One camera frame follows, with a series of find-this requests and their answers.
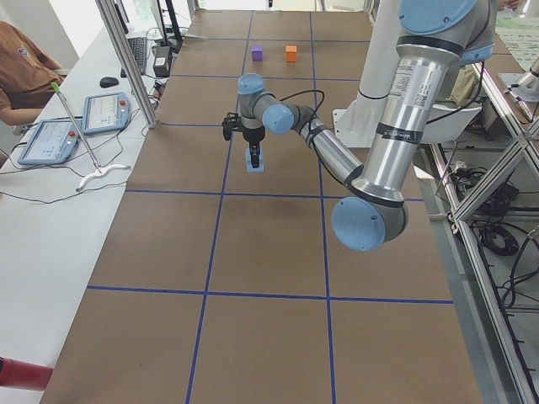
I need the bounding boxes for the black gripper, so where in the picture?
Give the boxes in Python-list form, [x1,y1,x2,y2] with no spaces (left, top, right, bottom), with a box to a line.
[242,126,265,169]

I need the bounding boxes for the light blue foam block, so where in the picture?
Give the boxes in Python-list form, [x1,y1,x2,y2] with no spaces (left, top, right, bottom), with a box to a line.
[245,148,266,174]

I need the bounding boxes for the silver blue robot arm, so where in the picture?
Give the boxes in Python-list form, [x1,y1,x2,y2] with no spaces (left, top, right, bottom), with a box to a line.
[222,1,497,251]

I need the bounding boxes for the purple foam block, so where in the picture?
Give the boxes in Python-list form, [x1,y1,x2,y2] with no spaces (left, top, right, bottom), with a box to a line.
[251,45,264,62]

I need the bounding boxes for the orange foam block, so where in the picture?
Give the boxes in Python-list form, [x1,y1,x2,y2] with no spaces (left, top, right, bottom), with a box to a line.
[285,45,298,63]

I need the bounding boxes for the black power adapter box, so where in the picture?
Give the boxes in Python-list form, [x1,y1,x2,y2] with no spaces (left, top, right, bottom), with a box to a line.
[152,46,172,77]

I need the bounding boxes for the far blue teach pendant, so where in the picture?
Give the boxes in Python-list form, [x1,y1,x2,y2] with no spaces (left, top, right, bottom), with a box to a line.
[82,92,131,135]

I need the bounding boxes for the blue teach pendant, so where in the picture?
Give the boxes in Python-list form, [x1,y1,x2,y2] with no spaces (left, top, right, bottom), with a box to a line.
[18,120,79,166]
[82,92,131,135]

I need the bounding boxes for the black keyboard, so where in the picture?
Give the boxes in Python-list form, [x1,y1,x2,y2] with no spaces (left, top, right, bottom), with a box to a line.
[127,37,147,75]

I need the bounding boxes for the metal rod with white hook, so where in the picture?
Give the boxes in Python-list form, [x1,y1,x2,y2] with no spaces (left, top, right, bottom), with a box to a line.
[51,82,131,193]

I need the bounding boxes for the black computer mouse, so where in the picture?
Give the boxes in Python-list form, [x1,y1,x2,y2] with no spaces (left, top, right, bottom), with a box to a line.
[99,77,119,88]

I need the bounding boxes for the white chair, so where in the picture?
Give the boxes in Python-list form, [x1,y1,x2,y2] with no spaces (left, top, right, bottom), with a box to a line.
[421,101,482,144]

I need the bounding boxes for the near blue teach pendant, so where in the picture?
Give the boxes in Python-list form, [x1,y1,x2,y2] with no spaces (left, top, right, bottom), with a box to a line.
[18,120,79,166]

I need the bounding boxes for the person in brown shirt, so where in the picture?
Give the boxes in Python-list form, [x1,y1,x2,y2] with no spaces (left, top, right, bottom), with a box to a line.
[1,21,64,126]

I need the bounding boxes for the red cylinder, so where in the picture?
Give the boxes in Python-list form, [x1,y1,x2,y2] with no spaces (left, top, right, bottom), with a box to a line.
[0,358,53,391]

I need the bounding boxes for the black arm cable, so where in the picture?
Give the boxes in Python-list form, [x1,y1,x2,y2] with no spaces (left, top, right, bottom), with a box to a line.
[277,88,326,127]

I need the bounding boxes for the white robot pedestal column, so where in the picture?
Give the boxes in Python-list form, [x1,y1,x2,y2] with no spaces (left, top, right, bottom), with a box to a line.
[334,0,402,147]

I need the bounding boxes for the aluminium frame post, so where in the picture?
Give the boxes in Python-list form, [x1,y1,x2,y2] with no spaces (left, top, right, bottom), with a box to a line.
[95,0,157,129]

